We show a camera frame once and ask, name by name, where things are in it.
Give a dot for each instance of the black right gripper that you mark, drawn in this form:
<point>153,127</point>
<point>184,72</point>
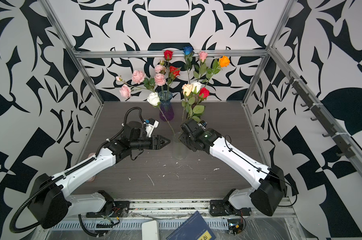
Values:
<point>183,138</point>

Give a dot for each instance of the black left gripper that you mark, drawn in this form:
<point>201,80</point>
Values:
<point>157,145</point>

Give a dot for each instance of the clear glass vase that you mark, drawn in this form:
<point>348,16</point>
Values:
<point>179,150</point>

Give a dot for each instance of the purple ribbed glass vase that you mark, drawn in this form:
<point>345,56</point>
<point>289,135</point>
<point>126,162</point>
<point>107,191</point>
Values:
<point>166,106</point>

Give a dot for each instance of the pink peony flower stem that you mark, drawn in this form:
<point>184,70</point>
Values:
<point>160,75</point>

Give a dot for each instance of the large red rose stem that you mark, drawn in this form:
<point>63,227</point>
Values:
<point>173,74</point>

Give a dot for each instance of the blue rose stem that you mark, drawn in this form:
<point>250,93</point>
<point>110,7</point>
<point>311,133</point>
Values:
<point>188,57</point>

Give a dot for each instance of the small red rose stem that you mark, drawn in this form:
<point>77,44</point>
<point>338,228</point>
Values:
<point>168,57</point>

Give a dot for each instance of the dark maroon glass vase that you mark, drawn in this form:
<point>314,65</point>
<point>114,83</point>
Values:
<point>196,111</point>

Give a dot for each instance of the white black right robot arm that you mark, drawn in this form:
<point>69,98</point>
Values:
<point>268,186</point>

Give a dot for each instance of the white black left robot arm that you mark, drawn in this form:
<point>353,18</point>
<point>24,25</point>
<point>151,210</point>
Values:
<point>55,199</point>

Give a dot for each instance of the pink rectangular block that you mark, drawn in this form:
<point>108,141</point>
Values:
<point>91,171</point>

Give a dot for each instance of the white rectangular device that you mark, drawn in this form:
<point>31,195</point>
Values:
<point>150,230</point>

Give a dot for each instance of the blue book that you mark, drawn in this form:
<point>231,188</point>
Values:
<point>194,228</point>

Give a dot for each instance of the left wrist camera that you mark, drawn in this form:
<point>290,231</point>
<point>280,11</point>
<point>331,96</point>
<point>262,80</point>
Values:
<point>150,125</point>

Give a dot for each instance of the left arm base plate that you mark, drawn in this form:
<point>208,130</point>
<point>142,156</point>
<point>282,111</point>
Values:
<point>117,209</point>

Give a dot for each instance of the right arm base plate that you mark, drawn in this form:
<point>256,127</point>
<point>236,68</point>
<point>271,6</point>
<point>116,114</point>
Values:
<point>223,207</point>

